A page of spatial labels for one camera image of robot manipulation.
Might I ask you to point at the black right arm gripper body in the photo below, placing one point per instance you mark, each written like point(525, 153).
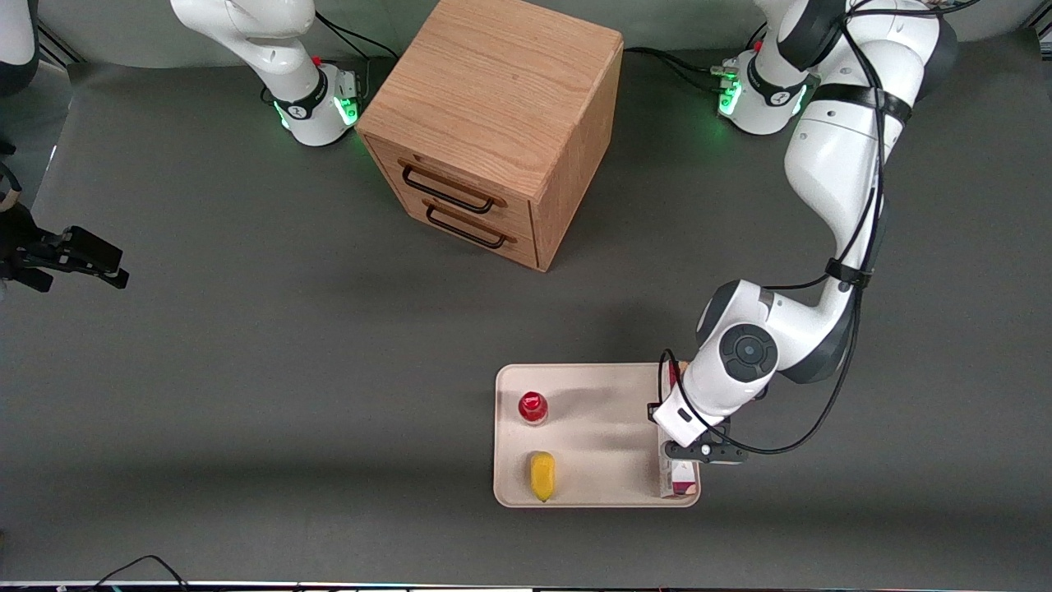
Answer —
point(22, 244)

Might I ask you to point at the red plaid cookie box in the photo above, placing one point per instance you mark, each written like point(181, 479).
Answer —
point(680, 481)

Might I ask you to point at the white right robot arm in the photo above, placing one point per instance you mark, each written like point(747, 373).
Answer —
point(246, 33)

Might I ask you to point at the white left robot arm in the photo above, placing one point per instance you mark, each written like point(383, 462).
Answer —
point(838, 164)

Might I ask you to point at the beige plastic tray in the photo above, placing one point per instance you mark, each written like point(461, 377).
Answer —
point(608, 427)

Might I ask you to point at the yellow squeeze bottle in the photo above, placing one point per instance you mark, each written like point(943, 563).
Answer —
point(542, 475)

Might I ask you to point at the red capped small bottle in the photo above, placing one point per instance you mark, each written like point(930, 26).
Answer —
point(532, 406)

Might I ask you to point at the wooden drawer front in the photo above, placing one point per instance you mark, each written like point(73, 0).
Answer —
point(460, 177)
point(493, 247)

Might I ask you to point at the light wooden drawer cabinet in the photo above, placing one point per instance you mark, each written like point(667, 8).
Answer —
point(493, 82)

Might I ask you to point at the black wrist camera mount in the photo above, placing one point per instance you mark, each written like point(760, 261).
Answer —
point(655, 411)

